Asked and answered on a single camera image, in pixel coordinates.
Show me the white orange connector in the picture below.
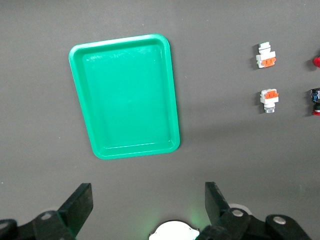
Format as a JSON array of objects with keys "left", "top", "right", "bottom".
[{"left": 259, "top": 88, "right": 280, "bottom": 114}]

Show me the green push button switch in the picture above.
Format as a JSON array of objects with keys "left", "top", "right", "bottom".
[{"left": 255, "top": 42, "right": 278, "bottom": 70}]

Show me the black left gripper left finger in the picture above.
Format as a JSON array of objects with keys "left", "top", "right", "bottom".
[{"left": 0, "top": 182, "right": 94, "bottom": 240}]

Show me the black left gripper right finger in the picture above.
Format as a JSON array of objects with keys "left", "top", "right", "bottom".
[{"left": 196, "top": 181, "right": 312, "bottom": 240}]

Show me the green plastic tray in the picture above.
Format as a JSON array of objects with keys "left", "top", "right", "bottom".
[{"left": 68, "top": 33, "right": 181, "bottom": 161}]

